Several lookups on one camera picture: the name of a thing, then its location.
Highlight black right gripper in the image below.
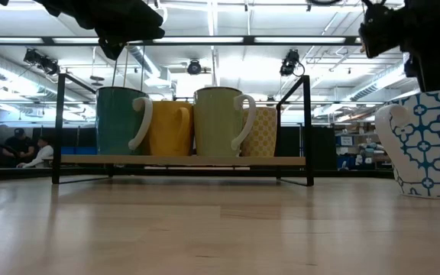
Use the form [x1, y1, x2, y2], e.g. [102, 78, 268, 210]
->
[358, 0, 440, 93]

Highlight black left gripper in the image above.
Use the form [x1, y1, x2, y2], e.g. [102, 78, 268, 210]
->
[44, 0, 166, 61]

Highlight white mug blue pattern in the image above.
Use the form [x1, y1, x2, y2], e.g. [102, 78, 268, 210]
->
[374, 89, 440, 201]

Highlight teal mug white handle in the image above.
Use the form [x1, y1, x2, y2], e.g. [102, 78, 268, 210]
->
[95, 86, 154, 157]

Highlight plain yellow mug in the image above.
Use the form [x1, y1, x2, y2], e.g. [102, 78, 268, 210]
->
[143, 100, 195, 157]

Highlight pale green mug white handle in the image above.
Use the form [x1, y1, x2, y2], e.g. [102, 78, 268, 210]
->
[193, 86, 257, 158]

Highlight white mug yellow pattern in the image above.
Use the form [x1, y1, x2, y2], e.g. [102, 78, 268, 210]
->
[241, 106, 279, 158]

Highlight round black ceiling device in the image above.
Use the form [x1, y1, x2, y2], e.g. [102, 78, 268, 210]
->
[186, 58, 203, 76]

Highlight black ceiling spotlight cluster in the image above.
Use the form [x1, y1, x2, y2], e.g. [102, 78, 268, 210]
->
[23, 48, 61, 76]

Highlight blue storage bins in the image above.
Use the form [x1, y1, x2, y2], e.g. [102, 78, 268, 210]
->
[60, 145, 99, 157]

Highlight person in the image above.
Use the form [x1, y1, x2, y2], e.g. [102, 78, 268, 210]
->
[15, 136, 55, 170]
[1, 128, 37, 160]

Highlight black aluminium rig frame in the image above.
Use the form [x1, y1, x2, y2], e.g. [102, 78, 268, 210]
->
[0, 35, 396, 185]

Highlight black partition wall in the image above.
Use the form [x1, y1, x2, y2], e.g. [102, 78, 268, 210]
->
[0, 125, 338, 170]

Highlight wooden shelf black metal frame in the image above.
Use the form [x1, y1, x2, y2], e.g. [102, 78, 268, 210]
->
[51, 73, 315, 187]

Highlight black hanging ceiling camera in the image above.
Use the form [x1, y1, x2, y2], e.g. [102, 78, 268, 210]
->
[279, 48, 306, 77]

